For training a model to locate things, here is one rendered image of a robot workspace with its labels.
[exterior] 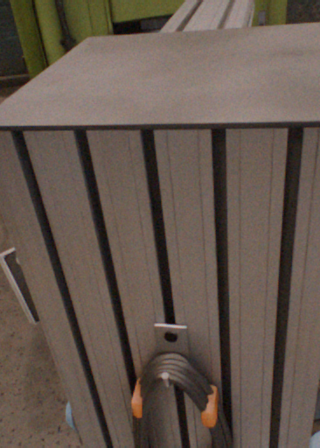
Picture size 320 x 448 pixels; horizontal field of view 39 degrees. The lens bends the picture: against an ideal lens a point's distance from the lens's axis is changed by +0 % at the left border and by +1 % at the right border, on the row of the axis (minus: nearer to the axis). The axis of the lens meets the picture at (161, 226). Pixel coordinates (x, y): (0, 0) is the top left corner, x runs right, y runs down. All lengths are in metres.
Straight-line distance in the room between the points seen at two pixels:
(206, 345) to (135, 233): 0.13
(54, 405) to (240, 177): 2.48
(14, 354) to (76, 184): 2.73
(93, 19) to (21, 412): 1.99
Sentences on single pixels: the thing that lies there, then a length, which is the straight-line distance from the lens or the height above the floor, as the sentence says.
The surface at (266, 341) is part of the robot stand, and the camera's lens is 0.39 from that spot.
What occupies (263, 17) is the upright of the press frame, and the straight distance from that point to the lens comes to 1.88.
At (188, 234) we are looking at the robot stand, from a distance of 0.33.
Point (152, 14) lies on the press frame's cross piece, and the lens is 1.74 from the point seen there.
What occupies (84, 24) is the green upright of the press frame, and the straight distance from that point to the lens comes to 1.71.
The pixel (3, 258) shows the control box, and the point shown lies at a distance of 1.70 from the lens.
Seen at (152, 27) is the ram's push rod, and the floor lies 1.79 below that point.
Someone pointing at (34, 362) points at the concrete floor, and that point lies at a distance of 2.94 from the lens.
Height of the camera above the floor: 2.14
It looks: 35 degrees down
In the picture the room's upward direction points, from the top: 7 degrees counter-clockwise
